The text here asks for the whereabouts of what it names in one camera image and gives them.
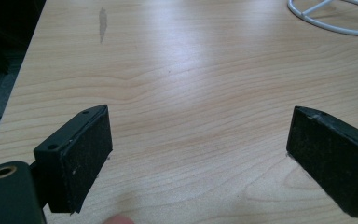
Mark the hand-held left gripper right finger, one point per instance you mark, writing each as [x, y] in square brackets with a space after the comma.
[332, 158]

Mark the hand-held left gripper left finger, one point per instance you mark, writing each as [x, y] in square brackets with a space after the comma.
[74, 161]

